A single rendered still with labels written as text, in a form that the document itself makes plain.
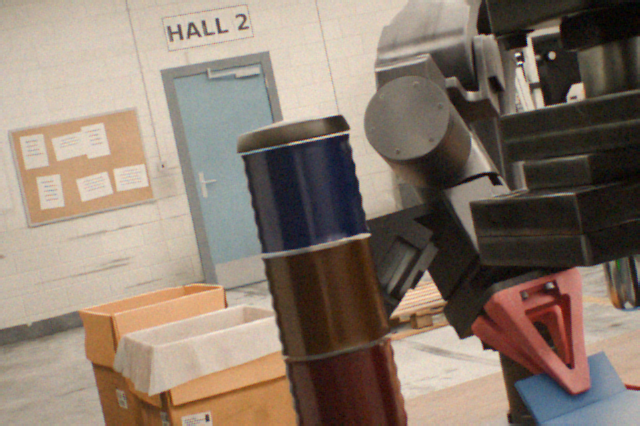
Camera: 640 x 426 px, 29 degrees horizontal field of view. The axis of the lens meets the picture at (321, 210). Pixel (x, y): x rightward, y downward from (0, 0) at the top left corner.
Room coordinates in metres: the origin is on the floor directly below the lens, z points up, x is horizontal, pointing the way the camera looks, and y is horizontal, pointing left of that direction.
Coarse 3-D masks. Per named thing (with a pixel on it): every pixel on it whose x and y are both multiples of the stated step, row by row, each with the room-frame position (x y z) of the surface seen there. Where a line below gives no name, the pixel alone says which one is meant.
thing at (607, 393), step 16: (592, 368) 0.78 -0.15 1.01; (608, 368) 0.78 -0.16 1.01; (528, 384) 0.76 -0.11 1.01; (544, 384) 0.76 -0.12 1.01; (592, 384) 0.77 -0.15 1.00; (608, 384) 0.77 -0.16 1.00; (528, 400) 0.75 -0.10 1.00; (544, 400) 0.76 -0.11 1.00; (560, 400) 0.76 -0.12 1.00; (576, 400) 0.76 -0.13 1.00; (592, 400) 0.76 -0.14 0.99; (608, 400) 0.76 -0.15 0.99; (624, 400) 0.75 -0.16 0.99; (544, 416) 0.75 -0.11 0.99; (560, 416) 0.75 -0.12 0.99; (576, 416) 0.74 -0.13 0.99; (592, 416) 0.73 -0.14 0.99; (608, 416) 0.72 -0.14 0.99; (624, 416) 0.71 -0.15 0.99
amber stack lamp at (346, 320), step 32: (288, 256) 0.39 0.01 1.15; (320, 256) 0.39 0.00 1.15; (352, 256) 0.39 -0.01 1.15; (288, 288) 0.39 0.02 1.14; (320, 288) 0.39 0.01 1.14; (352, 288) 0.39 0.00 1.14; (288, 320) 0.40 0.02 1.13; (320, 320) 0.39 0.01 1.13; (352, 320) 0.39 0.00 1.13; (384, 320) 0.40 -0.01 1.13; (288, 352) 0.40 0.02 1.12; (320, 352) 0.39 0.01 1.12
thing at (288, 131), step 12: (288, 120) 0.40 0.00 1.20; (300, 120) 0.39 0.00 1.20; (312, 120) 0.39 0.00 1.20; (324, 120) 0.39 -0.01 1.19; (336, 120) 0.40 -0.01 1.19; (252, 132) 0.40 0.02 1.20; (264, 132) 0.39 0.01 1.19; (276, 132) 0.39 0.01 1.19; (288, 132) 0.39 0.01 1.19; (300, 132) 0.39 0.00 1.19; (312, 132) 0.39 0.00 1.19; (324, 132) 0.39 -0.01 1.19; (336, 132) 0.40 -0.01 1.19; (240, 144) 0.40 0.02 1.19; (252, 144) 0.39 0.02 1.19; (264, 144) 0.39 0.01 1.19; (276, 144) 0.39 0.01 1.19
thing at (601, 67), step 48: (576, 48) 0.64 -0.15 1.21; (624, 48) 0.63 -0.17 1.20; (624, 96) 0.58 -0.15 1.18; (528, 144) 0.66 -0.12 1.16; (576, 144) 0.62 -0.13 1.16; (624, 144) 0.59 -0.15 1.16; (528, 192) 0.63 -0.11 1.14; (576, 192) 0.57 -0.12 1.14; (624, 192) 0.58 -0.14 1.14; (480, 240) 0.66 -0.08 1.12; (528, 240) 0.61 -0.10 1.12; (576, 240) 0.57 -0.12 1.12; (624, 240) 0.58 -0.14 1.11; (624, 288) 0.59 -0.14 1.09
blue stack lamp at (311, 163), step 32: (256, 160) 0.40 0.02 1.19; (288, 160) 0.39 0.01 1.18; (320, 160) 0.39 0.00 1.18; (352, 160) 0.40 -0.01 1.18; (256, 192) 0.40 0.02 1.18; (288, 192) 0.39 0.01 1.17; (320, 192) 0.39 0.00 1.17; (352, 192) 0.40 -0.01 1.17; (256, 224) 0.40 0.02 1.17; (288, 224) 0.39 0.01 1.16; (320, 224) 0.39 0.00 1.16; (352, 224) 0.40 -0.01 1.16
